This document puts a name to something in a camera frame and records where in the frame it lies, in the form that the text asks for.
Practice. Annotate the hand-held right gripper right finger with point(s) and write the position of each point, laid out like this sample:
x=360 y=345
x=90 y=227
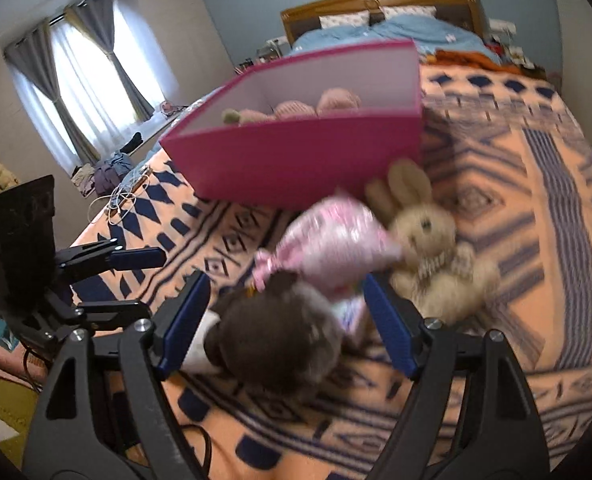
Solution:
x=390 y=330

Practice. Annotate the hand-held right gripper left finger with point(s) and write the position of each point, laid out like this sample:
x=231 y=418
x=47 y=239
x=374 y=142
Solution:
x=181 y=327

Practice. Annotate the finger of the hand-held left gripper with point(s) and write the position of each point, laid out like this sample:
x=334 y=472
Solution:
x=138 y=258
x=118 y=315

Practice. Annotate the brown raccoon plush toy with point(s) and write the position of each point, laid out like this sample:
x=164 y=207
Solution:
x=276 y=340

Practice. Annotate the pink cardboard box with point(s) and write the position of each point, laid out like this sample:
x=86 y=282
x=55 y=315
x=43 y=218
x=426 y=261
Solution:
x=301 y=160

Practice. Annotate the pile of clothes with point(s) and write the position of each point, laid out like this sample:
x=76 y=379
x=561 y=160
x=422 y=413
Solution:
x=100 y=172

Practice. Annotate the beige bunny plush toy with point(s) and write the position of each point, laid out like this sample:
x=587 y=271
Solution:
x=421 y=230

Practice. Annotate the small black object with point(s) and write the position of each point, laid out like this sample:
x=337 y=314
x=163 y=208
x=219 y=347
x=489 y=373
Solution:
x=132 y=142

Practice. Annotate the grey curtain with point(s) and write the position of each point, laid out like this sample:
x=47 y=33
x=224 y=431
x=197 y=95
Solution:
x=110 y=50
x=40 y=80

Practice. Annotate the green frog plush toy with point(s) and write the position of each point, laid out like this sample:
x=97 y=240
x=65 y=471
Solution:
x=230 y=117

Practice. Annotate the white sheer curtain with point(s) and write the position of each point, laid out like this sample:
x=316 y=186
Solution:
x=90 y=80

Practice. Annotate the pink knitted plush toy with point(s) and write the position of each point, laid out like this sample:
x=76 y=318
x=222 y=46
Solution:
x=336 y=102

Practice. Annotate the cluttered nightstand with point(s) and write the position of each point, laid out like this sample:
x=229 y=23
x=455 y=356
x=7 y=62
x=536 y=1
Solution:
x=272 y=49
x=513 y=45

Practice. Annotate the orange cloth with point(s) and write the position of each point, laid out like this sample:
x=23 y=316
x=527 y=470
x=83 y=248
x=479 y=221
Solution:
x=468 y=60

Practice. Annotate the blue floral duvet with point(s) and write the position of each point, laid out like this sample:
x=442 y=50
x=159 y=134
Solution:
x=416 y=27

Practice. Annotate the white dotted pillow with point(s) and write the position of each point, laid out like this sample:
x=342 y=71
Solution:
x=345 y=20
x=408 y=11

